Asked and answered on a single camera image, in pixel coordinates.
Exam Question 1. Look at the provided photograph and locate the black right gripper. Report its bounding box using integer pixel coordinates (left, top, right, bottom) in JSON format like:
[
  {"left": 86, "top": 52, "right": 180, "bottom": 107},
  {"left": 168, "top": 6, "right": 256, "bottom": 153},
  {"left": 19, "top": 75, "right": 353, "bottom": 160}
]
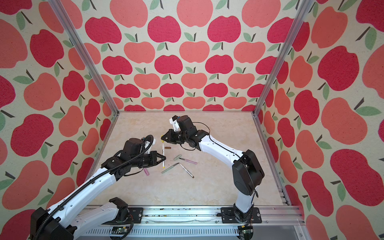
[{"left": 159, "top": 127, "right": 188, "bottom": 144}]

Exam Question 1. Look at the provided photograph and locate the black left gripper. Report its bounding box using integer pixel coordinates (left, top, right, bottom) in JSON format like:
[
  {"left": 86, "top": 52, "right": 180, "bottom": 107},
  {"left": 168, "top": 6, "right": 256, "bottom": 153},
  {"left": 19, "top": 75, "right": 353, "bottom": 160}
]
[{"left": 131, "top": 150, "right": 167, "bottom": 168}]

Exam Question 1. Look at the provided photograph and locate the white brown-tipped pen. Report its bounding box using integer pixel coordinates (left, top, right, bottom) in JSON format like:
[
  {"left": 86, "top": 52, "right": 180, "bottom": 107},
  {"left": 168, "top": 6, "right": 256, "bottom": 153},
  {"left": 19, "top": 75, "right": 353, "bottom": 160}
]
[{"left": 179, "top": 163, "right": 195, "bottom": 178}]

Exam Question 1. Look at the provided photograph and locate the white yellow-tipped pen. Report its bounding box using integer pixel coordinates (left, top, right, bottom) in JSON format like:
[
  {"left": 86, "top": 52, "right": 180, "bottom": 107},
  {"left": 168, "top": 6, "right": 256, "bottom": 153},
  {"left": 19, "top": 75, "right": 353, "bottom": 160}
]
[{"left": 162, "top": 142, "right": 166, "bottom": 169}]

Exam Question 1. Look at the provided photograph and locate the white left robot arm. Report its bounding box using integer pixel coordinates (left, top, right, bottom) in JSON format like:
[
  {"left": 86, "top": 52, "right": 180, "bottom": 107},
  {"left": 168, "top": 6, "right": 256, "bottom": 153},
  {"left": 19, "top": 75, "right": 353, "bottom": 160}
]
[{"left": 30, "top": 135, "right": 166, "bottom": 240}]

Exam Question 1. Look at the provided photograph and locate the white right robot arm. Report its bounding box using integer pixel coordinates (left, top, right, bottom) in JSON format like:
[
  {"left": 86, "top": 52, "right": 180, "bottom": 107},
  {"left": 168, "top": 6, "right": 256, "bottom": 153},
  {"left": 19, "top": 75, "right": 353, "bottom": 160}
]
[{"left": 161, "top": 129, "right": 265, "bottom": 223}]

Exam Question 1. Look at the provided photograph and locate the light green pen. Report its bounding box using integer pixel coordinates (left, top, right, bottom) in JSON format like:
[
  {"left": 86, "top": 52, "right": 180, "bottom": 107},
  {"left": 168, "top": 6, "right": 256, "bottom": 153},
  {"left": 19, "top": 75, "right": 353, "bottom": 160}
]
[{"left": 161, "top": 163, "right": 179, "bottom": 174}]

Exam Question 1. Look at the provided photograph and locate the purple pen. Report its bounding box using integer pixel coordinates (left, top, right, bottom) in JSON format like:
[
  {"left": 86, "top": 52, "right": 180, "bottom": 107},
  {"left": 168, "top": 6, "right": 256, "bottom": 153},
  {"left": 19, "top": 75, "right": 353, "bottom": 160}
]
[{"left": 180, "top": 158, "right": 198, "bottom": 165}]

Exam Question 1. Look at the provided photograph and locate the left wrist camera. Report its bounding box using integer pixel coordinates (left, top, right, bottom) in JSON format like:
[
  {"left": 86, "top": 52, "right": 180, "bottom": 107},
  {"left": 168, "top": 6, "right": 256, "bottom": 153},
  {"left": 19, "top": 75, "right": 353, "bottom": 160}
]
[{"left": 142, "top": 135, "right": 156, "bottom": 154}]

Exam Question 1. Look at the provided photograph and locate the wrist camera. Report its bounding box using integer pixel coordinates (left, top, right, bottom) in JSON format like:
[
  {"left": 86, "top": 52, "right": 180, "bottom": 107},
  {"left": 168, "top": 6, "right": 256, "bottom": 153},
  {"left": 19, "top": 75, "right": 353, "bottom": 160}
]
[
  {"left": 170, "top": 116, "right": 186, "bottom": 132},
  {"left": 142, "top": 135, "right": 156, "bottom": 154}
]

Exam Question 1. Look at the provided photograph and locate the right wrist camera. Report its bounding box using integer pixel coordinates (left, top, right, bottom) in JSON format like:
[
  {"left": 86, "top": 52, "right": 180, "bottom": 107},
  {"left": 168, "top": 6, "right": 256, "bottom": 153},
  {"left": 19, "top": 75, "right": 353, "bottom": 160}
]
[{"left": 170, "top": 116, "right": 186, "bottom": 132}]

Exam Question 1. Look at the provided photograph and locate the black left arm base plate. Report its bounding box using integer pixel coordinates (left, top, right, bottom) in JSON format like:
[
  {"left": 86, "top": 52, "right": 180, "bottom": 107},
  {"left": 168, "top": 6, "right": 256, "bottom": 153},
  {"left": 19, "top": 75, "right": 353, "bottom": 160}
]
[{"left": 117, "top": 207, "right": 144, "bottom": 224}]

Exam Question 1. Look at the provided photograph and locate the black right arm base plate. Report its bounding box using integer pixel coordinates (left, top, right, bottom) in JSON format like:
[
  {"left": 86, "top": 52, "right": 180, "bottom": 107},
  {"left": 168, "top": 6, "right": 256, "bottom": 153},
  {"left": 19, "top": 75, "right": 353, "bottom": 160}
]
[{"left": 217, "top": 207, "right": 263, "bottom": 224}]

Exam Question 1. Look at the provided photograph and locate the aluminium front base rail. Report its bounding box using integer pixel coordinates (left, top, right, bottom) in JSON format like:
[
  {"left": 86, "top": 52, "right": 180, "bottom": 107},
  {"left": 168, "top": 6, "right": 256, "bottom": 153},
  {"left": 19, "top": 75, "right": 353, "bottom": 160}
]
[{"left": 76, "top": 205, "right": 310, "bottom": 240}]

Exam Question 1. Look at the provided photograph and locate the aluminium left rear corner post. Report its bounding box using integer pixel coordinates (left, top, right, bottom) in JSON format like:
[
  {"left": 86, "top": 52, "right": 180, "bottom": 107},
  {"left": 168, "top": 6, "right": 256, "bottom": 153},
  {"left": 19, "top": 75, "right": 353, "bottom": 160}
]
[{"left": 48, "top": 0, "right": 120, "bottom": 118}]

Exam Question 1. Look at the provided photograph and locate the aluminium corner post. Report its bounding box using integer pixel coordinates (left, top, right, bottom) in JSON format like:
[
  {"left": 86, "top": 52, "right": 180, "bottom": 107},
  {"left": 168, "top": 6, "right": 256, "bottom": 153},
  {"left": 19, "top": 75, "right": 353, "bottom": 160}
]
[
  {"left": 48, "top": 0, "right": 120, "bottom": 118},
  {"left": 252, "top": 0, "right": 315, "bottom": 119}
]

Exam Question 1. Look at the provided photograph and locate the aluminium right rear corner post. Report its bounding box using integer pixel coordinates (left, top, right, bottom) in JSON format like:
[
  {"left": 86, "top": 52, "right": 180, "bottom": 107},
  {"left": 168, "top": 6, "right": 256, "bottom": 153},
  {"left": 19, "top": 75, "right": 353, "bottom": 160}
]
[{"left": 252, "top": 0, "right": 315, "bottom": 119}]

